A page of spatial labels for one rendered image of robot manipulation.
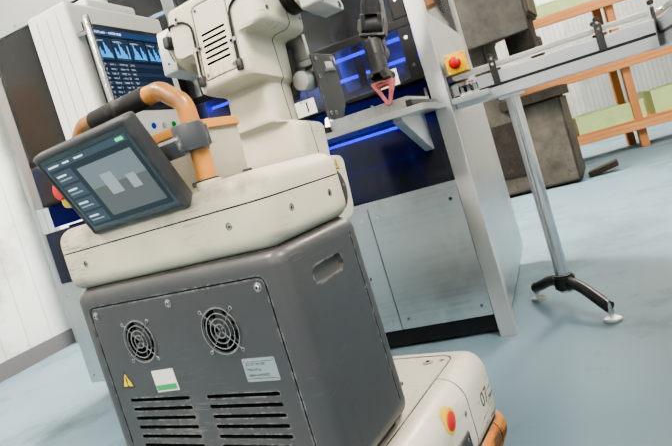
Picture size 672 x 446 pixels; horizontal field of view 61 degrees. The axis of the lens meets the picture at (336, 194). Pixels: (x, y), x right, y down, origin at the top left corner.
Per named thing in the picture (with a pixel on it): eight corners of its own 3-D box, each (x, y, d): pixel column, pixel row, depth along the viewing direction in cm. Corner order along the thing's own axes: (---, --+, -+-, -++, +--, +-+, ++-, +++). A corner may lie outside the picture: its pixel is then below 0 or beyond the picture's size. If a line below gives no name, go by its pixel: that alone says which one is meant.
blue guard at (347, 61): (43, 205, 279) (31, 169, 278) (424, 73, 206) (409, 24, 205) (42, 205, 278) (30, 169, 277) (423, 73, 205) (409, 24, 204)
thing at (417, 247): (208, 326, 378) (167, 198, 374) (528, 261, 300) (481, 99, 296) (96, 400, 285) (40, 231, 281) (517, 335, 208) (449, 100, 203)
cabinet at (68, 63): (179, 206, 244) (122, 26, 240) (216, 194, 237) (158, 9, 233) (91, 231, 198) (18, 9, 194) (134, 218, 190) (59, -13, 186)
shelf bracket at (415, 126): (426, 150, 209) (416, 116, 208) (434, 148, 208) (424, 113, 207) (404, 160, 178) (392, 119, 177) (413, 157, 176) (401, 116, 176)
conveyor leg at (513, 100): (554, 289, 222) (500, 97, 218) (579, 284, 218) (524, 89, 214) (554, 296, 213) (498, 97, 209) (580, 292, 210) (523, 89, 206)
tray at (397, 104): (363, 127, 214) (360, 118, 213) (430, 105, 204) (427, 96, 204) (332, 132, 182) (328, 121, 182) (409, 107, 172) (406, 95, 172)
